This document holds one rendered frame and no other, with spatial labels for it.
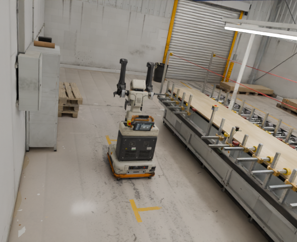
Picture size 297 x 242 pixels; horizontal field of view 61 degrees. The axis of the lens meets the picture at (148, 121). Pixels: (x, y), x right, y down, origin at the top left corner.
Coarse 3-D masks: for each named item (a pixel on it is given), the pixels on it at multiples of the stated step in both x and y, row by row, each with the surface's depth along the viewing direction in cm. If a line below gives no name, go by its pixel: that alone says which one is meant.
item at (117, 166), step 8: (112, 144) 405; (112, 152) 384; (112, 160) 375; (120, 160) 364; (128, 160) 368; (136, 160) 372; (144, 160) 376; (152, 160) 380; (112, 168) 373; (120, 168) 356; (152, 168) 375; (120, 176) 361; (128, 176) 365; (136, 176) 370; (144, 176) 375; (152, 176) 380
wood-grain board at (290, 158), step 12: (180, 96) 515; (204, 96) 551; (204, 108) 465; (216, 120) 413; (228, 120) 424; (240, 120) 436; (228, 132) 371; (240, 132) 380; (252, 132) 390; (264, 132) 399; (252, 144) 345; (264, 144) 352; (276, 144) 360; (264, 156) 315; (288, 156) 328; (276, 168) 290
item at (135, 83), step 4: (132, 80) 366; (136, 80) 367; (140, 80) 370; (144, 80) 373; (132, 84) 365; (136, 84) 365; (140, 84) 367; (144, 84) 370; (132, 88) 367; (140, 88) 367; (144, 88) 369
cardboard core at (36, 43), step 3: (36, 42) 382; (39, 42) 384; (42, 42) 386; (45, 42) 388; (48, 42) 390; (36, 45) 384; (39, 45) 385; (42, 45) 386; (45, 45) 388; (48, 45) 389; (51, 45) 390; (54, 45) 392
